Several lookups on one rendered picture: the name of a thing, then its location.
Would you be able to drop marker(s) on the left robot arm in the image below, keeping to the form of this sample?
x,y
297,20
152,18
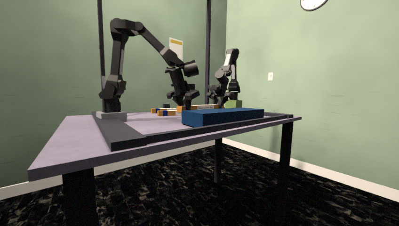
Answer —
x,y
229,68

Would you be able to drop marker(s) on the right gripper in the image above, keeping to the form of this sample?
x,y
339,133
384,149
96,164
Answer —
x,y
180,92

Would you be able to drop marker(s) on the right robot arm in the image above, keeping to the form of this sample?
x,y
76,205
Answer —
x,y
115,86

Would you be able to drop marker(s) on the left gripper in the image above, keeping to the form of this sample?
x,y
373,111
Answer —
x,y
223,96

